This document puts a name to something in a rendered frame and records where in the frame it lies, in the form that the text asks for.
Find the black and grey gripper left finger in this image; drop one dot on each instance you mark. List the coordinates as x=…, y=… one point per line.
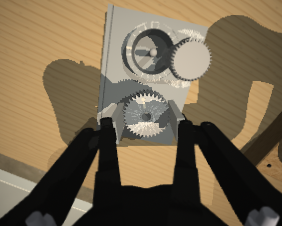
x=50, y=201

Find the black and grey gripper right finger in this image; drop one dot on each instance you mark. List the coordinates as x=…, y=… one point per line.
x=255, y=201

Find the grey toothed gear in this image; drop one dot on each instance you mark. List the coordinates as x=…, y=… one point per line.
x=156, y=107

